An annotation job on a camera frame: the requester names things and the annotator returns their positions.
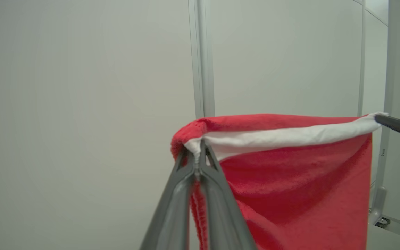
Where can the grey metal corner partition frame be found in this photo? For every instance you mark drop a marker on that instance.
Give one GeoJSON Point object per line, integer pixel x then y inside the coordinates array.
{"type": "Point", "coordinates": [361, 69]}

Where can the red white basketball jersey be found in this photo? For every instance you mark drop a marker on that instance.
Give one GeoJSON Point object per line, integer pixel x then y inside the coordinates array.
{"type": "Point", "coordinates": [300, 180]}

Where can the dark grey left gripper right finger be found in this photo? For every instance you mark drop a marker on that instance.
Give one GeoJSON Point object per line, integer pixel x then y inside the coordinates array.
{"type": "Point", "coordinates": [221, 208]}

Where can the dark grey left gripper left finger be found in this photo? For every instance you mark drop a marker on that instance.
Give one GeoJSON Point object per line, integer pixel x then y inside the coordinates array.
{"type": "Point", "coordinates": [172, 208]}

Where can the grey metal partition post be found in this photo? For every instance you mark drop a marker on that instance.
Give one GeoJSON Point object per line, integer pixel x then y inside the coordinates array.
{"type": "Point", "coordinates": [205, 52]}

